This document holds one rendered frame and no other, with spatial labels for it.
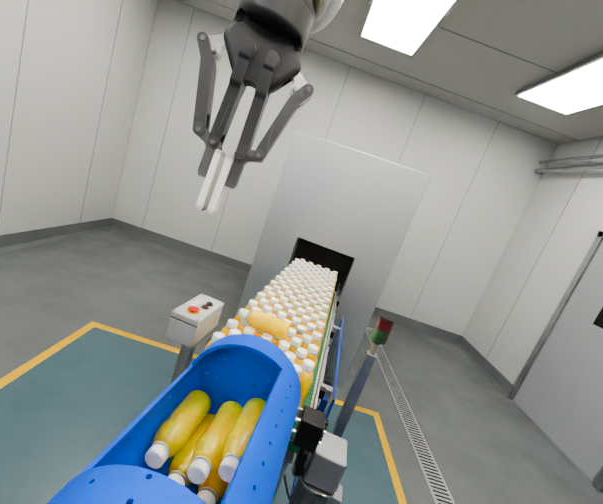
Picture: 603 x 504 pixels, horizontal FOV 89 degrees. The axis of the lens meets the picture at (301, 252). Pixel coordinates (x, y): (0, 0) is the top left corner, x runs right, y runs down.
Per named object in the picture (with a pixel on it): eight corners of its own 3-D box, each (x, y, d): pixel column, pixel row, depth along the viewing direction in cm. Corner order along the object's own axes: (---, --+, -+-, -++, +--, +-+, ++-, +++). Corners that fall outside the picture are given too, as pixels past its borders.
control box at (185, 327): (164, 337, 103) (171, 309, 100) (194, 315, 122) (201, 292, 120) (190, 348, 101) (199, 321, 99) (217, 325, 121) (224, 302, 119)
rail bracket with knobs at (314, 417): (284, 445, 90) (295, 416, 88) (289, 428, 97) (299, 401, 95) (315, 460, 89) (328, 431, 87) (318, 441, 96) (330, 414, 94)
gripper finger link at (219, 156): (222, 150, 33) (215, 147, 33) (200, 212, 34) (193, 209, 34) (226, 154, 36) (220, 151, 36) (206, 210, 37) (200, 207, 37)
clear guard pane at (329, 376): (289, 502, 120) (332, 400, 110) (315, 386, 196) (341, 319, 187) (290, 503, 120) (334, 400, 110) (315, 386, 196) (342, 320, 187)
